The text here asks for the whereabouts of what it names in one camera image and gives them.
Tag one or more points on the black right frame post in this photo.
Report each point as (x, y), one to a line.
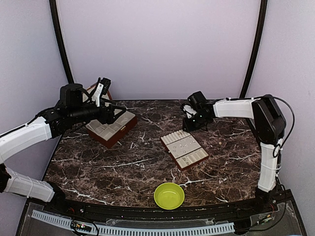
(255, 47)

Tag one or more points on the black frame post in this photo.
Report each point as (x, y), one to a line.
(60, 41)
(255, 47)

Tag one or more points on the white slotted cable duct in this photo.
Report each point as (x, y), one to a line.
(122, 228)

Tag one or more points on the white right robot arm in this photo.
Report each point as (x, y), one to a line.
(268, 128)

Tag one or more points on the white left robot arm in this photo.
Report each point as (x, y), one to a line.
(75, 105)

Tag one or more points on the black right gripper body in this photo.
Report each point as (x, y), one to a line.
(197, 124)

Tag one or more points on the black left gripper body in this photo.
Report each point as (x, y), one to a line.
(102, 117)

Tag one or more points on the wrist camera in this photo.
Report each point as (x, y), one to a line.
(101, 88)
(188, 110)

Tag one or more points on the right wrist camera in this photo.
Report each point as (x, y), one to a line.
(188, 110)

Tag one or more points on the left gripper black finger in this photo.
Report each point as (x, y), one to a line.
(119, 116)
(118, 109)

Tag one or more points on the brown wooden jewelry box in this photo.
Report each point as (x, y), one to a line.
(109, 134)

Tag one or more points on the green bowl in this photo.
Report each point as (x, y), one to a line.
(169, 196)

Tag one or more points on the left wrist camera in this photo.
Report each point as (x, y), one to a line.
(101, 88)

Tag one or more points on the brown ring earring tray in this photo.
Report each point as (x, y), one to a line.
(184, 149)

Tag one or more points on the black left frame post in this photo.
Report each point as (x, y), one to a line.
(60, 41)

